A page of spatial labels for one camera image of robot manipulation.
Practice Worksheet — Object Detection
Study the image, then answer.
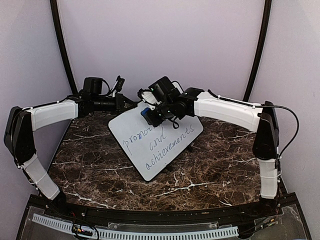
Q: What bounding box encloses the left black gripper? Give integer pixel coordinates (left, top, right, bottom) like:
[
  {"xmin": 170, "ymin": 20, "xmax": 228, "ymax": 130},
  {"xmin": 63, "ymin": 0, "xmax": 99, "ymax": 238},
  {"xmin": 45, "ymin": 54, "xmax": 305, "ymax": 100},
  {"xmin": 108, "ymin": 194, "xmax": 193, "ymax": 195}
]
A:
[{"xmin": 92, "ymin": 93, "xmax": 139, "ymax": 115}]

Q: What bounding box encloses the blue whiteboard eraser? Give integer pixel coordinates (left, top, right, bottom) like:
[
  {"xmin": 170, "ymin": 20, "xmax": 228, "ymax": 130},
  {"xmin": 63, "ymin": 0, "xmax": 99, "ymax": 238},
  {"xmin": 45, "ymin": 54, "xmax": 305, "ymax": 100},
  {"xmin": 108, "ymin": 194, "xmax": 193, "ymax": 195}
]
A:
[{"xmin": 140, "ymin": 107, "xmax": 150, "ymax": 118}]

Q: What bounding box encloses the white whiteboard with black frame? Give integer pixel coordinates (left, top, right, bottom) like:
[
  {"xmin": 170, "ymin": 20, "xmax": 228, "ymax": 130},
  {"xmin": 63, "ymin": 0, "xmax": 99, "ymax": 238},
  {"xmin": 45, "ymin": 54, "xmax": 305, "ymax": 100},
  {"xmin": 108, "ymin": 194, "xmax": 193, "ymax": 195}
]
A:
[{"xmin": 108, "ymin": 91, "xmax": 204, "ymax": 182}]

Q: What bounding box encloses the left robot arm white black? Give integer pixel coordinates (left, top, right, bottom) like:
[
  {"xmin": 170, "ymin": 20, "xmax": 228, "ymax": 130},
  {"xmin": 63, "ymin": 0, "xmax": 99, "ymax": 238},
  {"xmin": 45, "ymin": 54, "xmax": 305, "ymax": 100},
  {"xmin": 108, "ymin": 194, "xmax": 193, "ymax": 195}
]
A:
[{"xmin": 3, "ymin": 93, "xmax": 131, "ymax": 218}]

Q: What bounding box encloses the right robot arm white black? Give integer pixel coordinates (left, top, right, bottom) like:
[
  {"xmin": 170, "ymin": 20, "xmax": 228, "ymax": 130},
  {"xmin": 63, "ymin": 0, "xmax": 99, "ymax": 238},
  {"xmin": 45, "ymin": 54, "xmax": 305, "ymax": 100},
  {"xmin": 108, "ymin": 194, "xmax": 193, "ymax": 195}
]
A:
[{"xmin": 140, "ymin": 87, "xmax": 280, "ymax": 217}]

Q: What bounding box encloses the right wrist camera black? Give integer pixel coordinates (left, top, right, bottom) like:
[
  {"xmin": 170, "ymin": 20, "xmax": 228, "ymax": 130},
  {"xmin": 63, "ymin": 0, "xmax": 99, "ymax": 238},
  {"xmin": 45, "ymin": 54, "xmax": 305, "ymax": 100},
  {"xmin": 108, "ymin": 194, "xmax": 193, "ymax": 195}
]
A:
[{"xmin": 148, "ymin": 76, "xmax": 180, "ymax": 103}]

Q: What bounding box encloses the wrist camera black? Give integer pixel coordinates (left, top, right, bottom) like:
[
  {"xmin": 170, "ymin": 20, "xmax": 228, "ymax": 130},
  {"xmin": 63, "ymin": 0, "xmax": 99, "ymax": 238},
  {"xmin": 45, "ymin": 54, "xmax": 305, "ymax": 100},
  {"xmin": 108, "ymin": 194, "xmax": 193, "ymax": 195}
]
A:
[
  {"xmin": 148, "ymin": 76, "xmax": 180, "ymax": 103},
  {"xmin": 83, "ymin": 77, "xmax": 103, "ymax": 95}
]

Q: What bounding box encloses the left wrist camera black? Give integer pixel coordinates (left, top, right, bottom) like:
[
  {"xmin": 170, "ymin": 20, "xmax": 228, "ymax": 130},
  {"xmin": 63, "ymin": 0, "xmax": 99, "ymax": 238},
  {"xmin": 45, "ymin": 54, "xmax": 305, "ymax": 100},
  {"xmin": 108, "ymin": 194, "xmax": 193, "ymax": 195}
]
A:
[{"xmin": 83, "ymin": 77, "xmax": 103, "ymax": 95}]

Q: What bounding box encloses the left black frame post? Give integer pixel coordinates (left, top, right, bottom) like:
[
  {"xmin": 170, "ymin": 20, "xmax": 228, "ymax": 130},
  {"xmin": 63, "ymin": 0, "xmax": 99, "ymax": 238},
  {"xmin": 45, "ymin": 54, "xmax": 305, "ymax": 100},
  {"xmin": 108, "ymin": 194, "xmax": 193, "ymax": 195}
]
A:
[{"xmin": 49, "ymin": 0, "xmax": 78, "ymax": 94}]

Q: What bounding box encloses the black frame post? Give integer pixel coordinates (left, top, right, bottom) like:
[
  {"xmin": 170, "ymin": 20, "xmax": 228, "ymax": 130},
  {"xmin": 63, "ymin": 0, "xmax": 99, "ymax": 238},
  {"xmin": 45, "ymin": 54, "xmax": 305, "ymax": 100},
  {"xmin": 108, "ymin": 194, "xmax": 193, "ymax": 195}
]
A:
[
  {"xmin": 242, "ymin": 0, "xmax": 272, "ymax": 102},
  {"xmin": 49, "ymin": 0, "xmax": 78, "ymax": 94}
]

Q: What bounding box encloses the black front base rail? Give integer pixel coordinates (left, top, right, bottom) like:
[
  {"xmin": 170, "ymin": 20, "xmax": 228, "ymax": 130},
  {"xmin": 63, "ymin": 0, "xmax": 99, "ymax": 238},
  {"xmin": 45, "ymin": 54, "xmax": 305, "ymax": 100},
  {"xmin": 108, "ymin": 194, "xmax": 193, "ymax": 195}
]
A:
[{"xmin": 27, "ymin": 193, "xmax": 299, "ymax": 226}]

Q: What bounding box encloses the right black frame post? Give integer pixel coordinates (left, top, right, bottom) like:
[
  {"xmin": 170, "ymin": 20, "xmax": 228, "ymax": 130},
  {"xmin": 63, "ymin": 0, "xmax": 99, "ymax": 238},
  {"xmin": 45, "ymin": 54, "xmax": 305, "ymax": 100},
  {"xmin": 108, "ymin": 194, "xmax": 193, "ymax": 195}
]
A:
[{"xmin": 242, "ymin": 0, "xmax": 272, "ymax": 102}]

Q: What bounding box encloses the white slotted cable duct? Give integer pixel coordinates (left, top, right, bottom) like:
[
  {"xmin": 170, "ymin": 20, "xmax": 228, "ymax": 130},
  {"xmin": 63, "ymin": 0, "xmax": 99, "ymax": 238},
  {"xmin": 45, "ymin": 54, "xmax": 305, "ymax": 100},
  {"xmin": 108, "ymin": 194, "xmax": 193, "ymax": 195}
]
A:
[{"xmin": 31, "ymin": 213, "xmax": 239, "ymax": 240}]

